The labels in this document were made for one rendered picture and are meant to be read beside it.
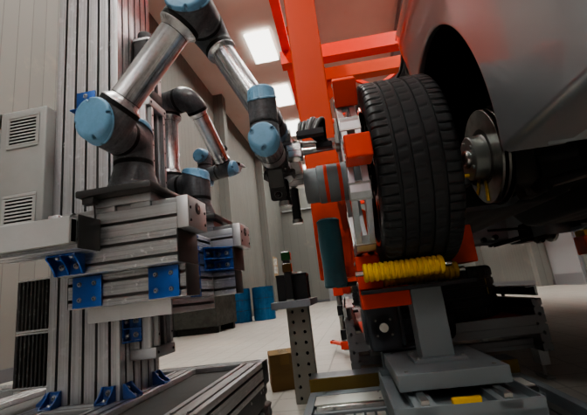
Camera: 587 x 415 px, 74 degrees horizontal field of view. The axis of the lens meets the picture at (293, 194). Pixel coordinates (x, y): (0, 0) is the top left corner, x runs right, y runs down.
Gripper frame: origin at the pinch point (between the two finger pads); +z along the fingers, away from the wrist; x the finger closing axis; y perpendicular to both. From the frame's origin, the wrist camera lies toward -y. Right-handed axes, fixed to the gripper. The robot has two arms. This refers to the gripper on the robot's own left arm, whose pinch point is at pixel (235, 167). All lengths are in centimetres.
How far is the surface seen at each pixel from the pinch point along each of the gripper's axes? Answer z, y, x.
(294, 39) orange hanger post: -23, -58, 48
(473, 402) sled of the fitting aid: -78, 92, 120
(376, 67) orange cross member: 184, -149, 50
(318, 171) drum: -65, 26, 75
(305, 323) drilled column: -14, 84, 50
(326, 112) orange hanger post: -20, -16, 64
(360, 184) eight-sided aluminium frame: -81, 36, 94
